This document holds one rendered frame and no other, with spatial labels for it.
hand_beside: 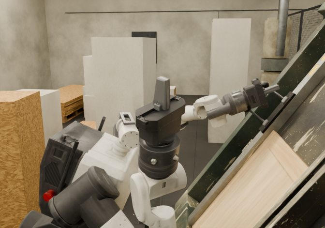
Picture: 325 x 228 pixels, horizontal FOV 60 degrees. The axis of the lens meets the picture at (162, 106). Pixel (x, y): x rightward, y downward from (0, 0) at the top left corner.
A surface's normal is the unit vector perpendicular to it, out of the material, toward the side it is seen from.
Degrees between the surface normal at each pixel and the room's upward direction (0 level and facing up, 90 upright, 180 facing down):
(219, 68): 90
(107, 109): 90
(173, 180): 106
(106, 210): 50
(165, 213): 7
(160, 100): 100
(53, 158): 90
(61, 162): 90
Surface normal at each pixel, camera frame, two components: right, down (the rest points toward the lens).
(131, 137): 0.30, 0.37
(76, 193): -0.13, -0.30
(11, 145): 0.02, 0.22
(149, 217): 0.44, 0.11
